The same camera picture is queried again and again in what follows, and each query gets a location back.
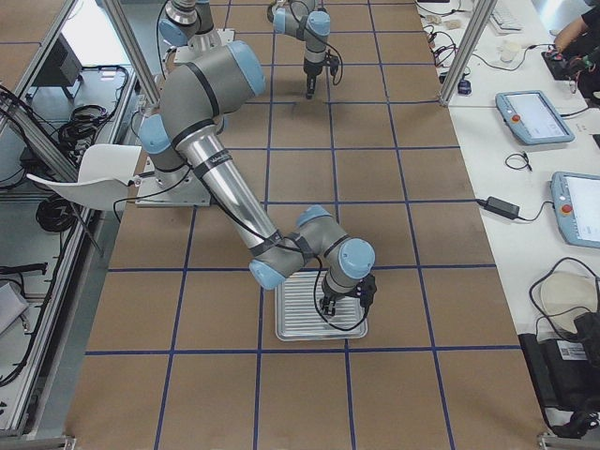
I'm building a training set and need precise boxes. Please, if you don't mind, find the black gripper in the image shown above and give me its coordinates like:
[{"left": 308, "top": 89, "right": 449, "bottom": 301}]
[
  {"left": 319, "top": 285, "right": 356, "bottom": 317},
  {"left": 304, "top": 65, "right": 323, "bottom": 99}
]

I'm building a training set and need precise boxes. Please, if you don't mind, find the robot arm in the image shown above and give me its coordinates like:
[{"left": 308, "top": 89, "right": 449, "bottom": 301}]
[
  {"left": 157, "top": 1, "right": 341, "bottom": 99},
  {"left": 142, "top": 40, "right": 377, "bottom": 317}
]

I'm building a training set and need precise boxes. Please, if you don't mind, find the black power adapter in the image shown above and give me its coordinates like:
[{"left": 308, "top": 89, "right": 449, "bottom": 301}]
[{"left": 485, "top": 197, "right": 519, "bottom": 220}]

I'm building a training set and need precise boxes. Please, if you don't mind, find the blue teach pendant far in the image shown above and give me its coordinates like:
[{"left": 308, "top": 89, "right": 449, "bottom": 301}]
[{"left": 495, "top": 90, "right": 575, "bottom": 145}]

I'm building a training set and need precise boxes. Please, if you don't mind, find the blue teach pendant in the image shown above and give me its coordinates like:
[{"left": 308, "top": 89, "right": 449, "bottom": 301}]
[
  {"left": 550, "top": 172, "right": 599, "bottom": 248},
  {"left": 495, "top": 90, "right": 575, "bottom": 145}
]

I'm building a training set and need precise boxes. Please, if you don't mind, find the white plastic chair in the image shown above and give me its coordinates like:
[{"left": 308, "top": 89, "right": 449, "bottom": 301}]
[{"left": 27, "top": 143, "right": 142, "bottom": 211}]

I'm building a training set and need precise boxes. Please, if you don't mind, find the blue teach pendant near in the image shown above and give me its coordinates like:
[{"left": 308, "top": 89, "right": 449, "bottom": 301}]
[{"left": 550, "top": 172, "right": 599, "bottom": 248}]

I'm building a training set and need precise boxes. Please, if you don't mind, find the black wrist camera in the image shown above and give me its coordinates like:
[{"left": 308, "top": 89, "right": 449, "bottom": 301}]
[
  {"left": 324, "top": 51, "right": 341, "bottom": 80},
  {"left": 355, "top": 274, "right": 377, "bottom": 310}
]

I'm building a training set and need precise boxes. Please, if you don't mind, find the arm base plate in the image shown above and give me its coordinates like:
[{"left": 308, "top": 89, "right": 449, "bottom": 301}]
[
  {"left": 163, "top": 28, "right": 234, "bottom": 65},
  {"left": 135, "top": 157, "right": 212, "bottom": 207}
]

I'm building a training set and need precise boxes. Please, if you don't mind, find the aluminium frame post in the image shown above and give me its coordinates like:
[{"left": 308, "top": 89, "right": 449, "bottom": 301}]
[{"left": 439, "top": 0, "right": 497, "bottom": 107}]

